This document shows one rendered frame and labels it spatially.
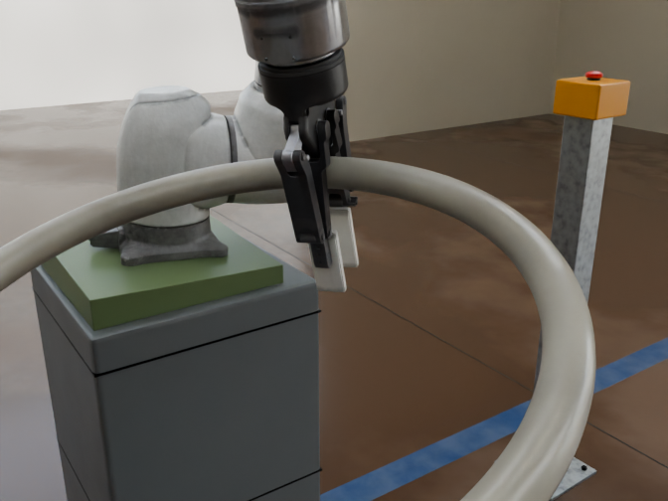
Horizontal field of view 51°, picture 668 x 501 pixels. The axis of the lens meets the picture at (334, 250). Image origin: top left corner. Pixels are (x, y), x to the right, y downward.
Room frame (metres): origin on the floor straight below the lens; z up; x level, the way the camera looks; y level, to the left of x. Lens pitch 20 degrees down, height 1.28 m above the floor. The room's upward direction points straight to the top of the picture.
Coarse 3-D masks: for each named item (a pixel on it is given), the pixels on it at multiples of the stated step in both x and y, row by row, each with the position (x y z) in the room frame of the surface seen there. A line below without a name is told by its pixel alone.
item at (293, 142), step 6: (294, 126) 0.60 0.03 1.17; (294, 132) 0.60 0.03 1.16; (288, 138) 0.59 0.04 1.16; (294, 138) 0.59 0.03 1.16; (288, 144) 0.59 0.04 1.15; (294, 144) 0.59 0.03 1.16; (300, 144) 0.60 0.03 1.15; (288, 150) 0.58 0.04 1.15; (282, 156) 0.58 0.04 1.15; (288, 156) 0.58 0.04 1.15; (306, 156) 0.59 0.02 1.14; (282, 162) 0.58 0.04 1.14; (288, 162) 0.58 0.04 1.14; (288, 168) 0.58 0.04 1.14; (294, 168) 0.58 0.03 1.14
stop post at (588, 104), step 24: (576, 96) 1.63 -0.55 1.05; (600, 96) 1.58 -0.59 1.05; (624, 96) 1.64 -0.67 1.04; (576, 120) 1.64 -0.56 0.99; (600, 120) 1.62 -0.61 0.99; (576, 144) 1.64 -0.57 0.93; (600, 144) 1.63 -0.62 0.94; (576, 168) 1.63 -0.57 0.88; (600, 168) 1.64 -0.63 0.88; (576, 192) 1.63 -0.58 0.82; (600, 192) 1.65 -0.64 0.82; (576, 216) 1.62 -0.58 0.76; (552, 240) 1.67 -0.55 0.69; (576, 240) 1.61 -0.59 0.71; (576, 264) 1.61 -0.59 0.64; (576, 480) 1.60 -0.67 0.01
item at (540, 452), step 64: (128, 192) 0.63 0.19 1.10; (192, 192) 0.64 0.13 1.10; (384, 192) 0.60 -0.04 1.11; (448, 192) 0.55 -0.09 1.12; (0, 256) 0.54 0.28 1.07; (512, 256) 0.47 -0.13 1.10; (576, 320) 0.37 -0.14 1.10; (576, 384) 0.33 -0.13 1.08; (512, 448) 0.29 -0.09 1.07; (576, 448) 0.30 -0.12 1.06
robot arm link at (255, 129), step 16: (256, 64) 1.19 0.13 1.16; (256, 80) 1.20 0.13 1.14; (240, 96) 1.21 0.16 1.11; (256, 96) 1.18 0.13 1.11; (240, 112) 1.19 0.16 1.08; (256, 112) 1.16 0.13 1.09; (272, 112) 1.16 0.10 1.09; (240, 128) 1.18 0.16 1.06; (256, 128) 1.16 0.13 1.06; (272, 128) 1.16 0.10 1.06; (240, 144) 1.16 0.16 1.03; (256, 144) 1.16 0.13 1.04; (272, 144) 1.16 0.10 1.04; (240, 160) 1.15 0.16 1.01; (256, 192) 1.17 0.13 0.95; (272, 192) 1.18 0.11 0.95
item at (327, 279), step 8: (336, 232) 0.63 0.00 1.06; (328, 240) 0.63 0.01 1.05; (336, 240) 0.63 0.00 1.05; (336, 248) 0.63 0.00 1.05; (312, 256) 0.64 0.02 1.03; (336, 256) 0.64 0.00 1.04; (312, 264) 0.65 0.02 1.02; (336, 264) 0.64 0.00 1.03; (320, 272) 0.65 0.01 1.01; (328, 272) 0.64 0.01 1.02; (336, 272) 0.64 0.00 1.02; (320, 280) 0.65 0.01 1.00; (328, 280) 0.65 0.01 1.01; (336, 280) 0.64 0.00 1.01; (344, 280) 0.64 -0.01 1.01; (320, 288) 0.65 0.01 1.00; (328, 288) 0.65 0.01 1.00; (336, 288) 0.65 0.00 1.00; (344, 288) 0.64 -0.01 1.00
